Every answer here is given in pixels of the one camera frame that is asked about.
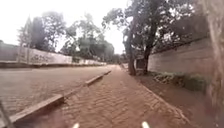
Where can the red brick path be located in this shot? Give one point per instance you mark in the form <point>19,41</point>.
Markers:
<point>113,100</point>

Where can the row of trees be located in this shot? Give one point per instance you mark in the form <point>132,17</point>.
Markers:
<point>80,40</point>

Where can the large tree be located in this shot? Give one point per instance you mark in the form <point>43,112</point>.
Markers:
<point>146,30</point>

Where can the robot's own part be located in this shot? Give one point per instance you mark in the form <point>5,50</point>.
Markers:
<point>145,125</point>
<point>76,125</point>

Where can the low green bushes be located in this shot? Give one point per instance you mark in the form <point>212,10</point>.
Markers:
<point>186,80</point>

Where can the bare dirt strip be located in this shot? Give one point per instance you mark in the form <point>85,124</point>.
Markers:
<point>181,98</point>

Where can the grey paved road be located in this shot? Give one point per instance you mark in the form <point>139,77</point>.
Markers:
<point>36,83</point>

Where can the concrete kerb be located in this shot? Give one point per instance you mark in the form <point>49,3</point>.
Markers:
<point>43,106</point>

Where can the thick tree trunk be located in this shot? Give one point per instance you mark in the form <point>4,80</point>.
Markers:
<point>217,56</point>

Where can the pale painted wall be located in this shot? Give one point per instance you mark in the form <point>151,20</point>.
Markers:
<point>43,57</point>

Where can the grey concrete wall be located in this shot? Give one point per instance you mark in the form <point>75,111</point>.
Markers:
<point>181,58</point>

